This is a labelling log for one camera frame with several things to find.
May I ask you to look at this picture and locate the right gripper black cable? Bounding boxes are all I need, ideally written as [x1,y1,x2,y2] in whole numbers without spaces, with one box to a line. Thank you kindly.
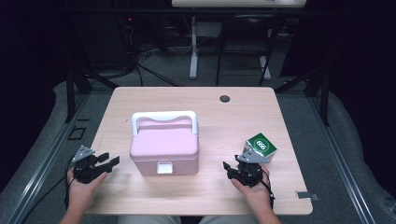
[260,178,276,210]

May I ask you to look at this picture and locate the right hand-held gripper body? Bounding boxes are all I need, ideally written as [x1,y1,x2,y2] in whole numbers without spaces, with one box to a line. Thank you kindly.
[232,148,271,188]

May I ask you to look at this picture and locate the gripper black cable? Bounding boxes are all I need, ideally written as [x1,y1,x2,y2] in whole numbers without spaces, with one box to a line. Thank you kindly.
[260,178,276,210]
[21,158,78,224]

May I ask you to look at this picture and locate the green and white carton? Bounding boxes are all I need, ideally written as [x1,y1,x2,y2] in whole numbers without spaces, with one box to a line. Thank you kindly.
[242,133,278,164]

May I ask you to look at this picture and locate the metal floor rail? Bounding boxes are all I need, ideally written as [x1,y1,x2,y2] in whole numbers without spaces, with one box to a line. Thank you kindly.
[6,92,92,224]
[307,96,377,224]

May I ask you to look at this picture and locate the white background desk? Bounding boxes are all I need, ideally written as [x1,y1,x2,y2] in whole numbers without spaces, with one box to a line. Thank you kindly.
[171,0,307,81]

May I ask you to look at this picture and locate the person's left hand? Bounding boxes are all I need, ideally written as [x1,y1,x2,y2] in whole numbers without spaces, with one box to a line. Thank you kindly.
[66,167,108,211]

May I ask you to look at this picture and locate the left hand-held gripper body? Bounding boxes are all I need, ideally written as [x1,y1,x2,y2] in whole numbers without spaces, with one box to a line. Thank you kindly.
[72,145,106,185]

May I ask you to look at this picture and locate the pink storage box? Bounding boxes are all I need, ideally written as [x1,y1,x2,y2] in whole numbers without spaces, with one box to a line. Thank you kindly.
[129,110,200,177]

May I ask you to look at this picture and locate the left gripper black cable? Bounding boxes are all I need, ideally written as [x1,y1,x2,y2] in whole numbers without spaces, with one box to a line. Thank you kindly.
[21,158,78,224]

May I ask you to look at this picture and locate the person's light trousers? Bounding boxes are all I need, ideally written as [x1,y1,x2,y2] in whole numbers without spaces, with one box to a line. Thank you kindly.
[116,215,260,224]

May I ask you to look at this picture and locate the black chair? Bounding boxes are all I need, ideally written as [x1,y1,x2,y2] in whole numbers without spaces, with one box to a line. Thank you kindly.
[216,13,281,87]

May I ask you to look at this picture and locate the dark computer tower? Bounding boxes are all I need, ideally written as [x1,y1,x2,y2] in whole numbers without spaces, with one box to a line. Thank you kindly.
[78,12,138,71]

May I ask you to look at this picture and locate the person's right hand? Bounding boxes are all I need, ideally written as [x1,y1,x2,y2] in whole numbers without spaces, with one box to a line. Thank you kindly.
[231,166,275,211]

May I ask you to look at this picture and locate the black floor cables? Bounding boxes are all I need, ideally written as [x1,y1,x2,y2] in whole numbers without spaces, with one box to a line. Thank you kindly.
[124,40,185,88]

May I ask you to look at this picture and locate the black metal stand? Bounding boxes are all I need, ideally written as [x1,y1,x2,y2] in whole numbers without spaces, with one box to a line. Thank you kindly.
[275,66,331,127]
[64,66,120,124]

